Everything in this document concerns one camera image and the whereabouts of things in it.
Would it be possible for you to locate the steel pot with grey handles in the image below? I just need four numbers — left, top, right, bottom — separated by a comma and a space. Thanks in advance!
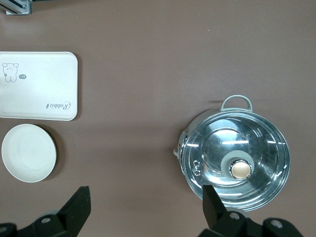
172, 95, 290, 213

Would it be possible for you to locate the brown table cover cloth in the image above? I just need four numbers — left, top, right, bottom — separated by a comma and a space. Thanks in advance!
0, 0, 316, 237

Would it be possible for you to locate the aluminium post bracket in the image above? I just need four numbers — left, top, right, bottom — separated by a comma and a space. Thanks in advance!
5, 0, 32, 16

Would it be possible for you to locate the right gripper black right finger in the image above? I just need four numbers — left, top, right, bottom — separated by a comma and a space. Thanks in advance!
198, 184, 306, 237

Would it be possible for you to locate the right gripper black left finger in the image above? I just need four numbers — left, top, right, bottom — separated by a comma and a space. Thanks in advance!
0, 186, 91, 237

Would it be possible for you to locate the cream round plate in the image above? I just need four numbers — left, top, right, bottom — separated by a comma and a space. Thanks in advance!
1, 123, 57, 184

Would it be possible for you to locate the cream rabbit print tray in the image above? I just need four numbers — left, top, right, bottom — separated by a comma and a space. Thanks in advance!
0, 51, 79, 121

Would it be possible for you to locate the glass lid with gold knob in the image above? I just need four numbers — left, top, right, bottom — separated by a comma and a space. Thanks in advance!
184, 114, 290, 212

